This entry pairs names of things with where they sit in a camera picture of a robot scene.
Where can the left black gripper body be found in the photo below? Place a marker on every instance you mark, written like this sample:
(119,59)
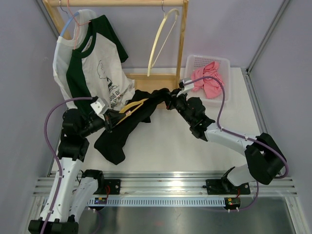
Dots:
(108,124)

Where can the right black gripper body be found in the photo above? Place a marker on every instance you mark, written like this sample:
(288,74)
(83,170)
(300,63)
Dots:
(180,103)

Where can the yellow hanger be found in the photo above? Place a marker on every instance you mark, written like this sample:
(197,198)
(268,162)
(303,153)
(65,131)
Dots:
(130,109)

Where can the black t shirt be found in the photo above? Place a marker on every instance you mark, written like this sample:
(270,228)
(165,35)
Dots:
(110,145)

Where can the pink t shirt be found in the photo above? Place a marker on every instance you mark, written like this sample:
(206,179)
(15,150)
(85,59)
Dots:
(210,86)

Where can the dark green t shirt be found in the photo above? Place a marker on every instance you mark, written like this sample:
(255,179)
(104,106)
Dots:
(95,66)

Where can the white t shirt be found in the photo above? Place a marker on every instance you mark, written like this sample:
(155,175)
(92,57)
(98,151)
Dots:
(62,56)

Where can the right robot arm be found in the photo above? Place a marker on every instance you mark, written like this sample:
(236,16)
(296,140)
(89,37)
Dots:
(264,158)

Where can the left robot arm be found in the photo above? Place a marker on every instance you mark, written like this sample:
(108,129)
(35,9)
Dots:
(66,203)

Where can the pink hanger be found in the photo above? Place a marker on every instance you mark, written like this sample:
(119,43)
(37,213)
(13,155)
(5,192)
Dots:
(78,25)

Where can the blue white hanger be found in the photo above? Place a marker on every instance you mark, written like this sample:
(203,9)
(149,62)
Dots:
(65,33)

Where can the wooden clothes rack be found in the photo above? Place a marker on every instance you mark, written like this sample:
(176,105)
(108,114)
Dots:
(142,80)

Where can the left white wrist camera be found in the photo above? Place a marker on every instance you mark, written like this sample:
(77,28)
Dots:
(100,106)

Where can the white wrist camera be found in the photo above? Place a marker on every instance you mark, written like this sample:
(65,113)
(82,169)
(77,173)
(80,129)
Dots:
(100,106)
(185,86)

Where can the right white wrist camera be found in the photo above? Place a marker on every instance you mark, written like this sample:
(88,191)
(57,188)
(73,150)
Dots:
(185,86)

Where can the right aluminium frame post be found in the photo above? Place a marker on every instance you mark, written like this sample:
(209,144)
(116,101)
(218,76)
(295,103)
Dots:
(269,33)

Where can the aluminium frame post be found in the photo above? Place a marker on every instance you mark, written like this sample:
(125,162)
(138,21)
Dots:
(52,26)
(269,33)

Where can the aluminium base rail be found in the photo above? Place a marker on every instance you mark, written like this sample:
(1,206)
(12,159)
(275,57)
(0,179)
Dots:
(187,184)

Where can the white slotted cable duct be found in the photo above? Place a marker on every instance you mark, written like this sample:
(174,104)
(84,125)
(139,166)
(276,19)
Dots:
(157,202)

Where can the left aluminium frame post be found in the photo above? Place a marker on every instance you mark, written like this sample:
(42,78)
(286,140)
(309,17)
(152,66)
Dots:
(52,26)

